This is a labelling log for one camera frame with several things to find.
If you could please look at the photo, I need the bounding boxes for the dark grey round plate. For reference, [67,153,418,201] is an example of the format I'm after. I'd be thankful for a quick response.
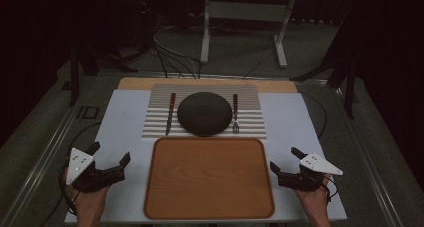
[176,91,233,137]

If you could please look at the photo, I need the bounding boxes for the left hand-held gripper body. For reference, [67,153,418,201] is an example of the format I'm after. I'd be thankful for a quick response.
[65,147,126,194]

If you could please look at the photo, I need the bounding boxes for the black tripod stand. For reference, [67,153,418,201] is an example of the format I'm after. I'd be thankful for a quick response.
[68,46,139,108]

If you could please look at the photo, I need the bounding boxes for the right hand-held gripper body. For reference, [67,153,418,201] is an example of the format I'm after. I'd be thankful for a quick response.
[278,152,344,192]

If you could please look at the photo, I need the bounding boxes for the thin black floor cable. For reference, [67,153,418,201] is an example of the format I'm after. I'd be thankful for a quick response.
[242,36,278,80]

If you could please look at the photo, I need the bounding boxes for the fork with brown handle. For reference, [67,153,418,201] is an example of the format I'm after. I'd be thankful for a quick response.
[232,93,241,134]

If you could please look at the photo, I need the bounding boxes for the black rectangular bracket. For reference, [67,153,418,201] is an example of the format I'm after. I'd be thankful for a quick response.
[75,105,100,120]

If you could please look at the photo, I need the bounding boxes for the striped placemat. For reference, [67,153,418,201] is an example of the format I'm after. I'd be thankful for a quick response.
[141,83,268,141]

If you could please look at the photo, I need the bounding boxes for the black floor stand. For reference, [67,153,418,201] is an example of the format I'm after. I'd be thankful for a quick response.
[289,20,360,120]

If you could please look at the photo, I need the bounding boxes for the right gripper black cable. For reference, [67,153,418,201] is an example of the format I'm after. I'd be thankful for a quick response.
[299,91,328,140]

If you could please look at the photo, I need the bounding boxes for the aluminium frame rail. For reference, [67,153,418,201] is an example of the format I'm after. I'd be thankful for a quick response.
[0,70,404,227]

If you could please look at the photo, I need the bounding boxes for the dark device with red light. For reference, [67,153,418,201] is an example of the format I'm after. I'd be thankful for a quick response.
[135,0,155,16]

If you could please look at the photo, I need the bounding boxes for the person's left hand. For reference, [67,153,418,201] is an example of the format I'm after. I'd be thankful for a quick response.
[71,185,111,221]

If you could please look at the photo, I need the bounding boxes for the grey floor cable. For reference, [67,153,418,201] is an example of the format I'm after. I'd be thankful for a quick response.
[152,25,203,80]

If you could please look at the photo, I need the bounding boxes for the white metal stand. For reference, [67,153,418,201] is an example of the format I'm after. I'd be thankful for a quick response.
[199,0,298,69]

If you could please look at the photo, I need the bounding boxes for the white board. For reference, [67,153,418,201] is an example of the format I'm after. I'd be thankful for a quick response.
[64,89,348,224]

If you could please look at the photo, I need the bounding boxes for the person's right hand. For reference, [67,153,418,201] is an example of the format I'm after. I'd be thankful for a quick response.
[294,173,333,221]

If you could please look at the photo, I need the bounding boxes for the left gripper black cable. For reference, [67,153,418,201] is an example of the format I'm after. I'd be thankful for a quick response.
[59,121,102,216]

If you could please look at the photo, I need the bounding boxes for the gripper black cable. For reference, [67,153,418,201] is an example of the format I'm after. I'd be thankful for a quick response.
[299,91,328,140]
[59,121,102,216]

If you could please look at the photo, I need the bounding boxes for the wooden tray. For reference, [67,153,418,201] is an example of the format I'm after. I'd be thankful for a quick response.
[143,136,276,221]

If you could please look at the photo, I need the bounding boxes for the knife with brown handle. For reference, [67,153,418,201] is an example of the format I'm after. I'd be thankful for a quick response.
[165,92,177,137]

